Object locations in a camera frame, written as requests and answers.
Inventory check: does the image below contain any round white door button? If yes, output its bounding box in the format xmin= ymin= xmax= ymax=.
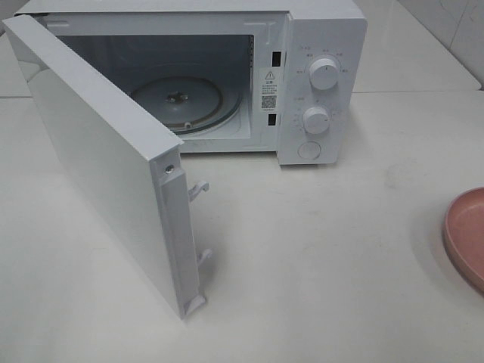
xmin=298 ymin=141 xmax=321 ymax=160

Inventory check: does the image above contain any white microwave knob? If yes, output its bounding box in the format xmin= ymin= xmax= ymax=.
xmin=302 ymin=107 xmax=330 ymax=135
xmin=308 ymin=55 xmax=340 ymax=91

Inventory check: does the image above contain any white microwave door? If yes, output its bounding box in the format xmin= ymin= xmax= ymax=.
xmin=5 ymin=15 xmax=211 ymax=318

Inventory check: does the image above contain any pink round plate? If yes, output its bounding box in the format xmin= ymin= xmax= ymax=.
xmin=442 ymin=187 xmax=483 ymax=293

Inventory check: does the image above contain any glass microwave turntable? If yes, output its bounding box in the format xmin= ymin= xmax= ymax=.
xmin=131 ymin=76 xmax=243 ymax=135

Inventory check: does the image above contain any white warning label sticker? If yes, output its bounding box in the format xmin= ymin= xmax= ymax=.
xmin=259 ymin=67 xmax=281 ymax=111

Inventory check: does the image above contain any white microwave oven body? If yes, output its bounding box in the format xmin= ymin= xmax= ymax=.
xmin=11 ymin=1 xmax=367 ymax=165

